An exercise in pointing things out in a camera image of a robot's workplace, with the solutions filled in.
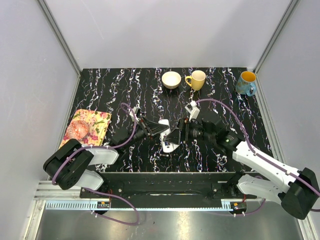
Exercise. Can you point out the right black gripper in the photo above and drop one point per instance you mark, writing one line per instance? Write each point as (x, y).
(184, 131)

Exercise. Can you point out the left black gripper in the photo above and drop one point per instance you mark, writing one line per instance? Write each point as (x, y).
(145, 127)

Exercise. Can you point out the white remote control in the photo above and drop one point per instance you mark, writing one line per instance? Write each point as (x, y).
(169, 140)

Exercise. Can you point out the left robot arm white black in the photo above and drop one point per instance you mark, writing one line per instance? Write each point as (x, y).
(68, 166)

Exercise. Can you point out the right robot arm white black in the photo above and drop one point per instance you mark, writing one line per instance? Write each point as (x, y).
(295, 190)

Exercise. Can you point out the cream ceramic bowl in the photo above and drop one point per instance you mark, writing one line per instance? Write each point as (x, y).
(171, 79)

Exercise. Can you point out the yellow mug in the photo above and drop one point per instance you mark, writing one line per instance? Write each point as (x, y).
(196, 80)

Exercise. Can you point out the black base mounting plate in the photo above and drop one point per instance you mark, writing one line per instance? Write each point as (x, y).
(198, 188)

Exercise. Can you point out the red patterned glass bowl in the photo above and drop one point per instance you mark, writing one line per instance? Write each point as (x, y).
(77, 130)

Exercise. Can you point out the blue floral mug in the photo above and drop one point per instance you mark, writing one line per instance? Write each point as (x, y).
(246, 84)

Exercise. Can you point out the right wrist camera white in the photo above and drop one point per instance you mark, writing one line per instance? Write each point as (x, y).
(193, 110)

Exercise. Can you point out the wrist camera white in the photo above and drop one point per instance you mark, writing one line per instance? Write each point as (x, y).
(193, 110)
(136, 112)

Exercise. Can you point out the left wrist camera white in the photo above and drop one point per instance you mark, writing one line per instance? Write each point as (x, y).
(136, 112)

